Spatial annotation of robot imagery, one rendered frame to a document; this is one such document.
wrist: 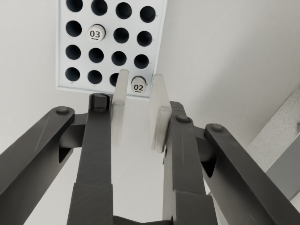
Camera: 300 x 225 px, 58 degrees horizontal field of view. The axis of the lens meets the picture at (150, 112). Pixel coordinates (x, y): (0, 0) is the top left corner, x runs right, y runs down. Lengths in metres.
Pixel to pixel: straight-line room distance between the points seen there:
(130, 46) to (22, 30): 0.11
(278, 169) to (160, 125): 0.12
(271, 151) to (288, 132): 0.11
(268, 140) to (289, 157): 1.08
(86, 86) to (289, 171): 0.18
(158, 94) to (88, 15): 0.09
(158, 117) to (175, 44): 0.12
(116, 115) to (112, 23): 0.10
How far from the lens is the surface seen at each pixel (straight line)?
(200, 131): 0.15
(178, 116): 0.15
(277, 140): 1.34
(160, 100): 0.16
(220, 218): 0.25
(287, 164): 0.24
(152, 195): 0.35
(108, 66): 0.24
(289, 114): 1.29
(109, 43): 0.23
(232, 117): 0.31
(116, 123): 0.16
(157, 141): 0.16
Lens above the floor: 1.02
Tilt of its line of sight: 65 degrees down
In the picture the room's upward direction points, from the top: 176 degrees clockwise
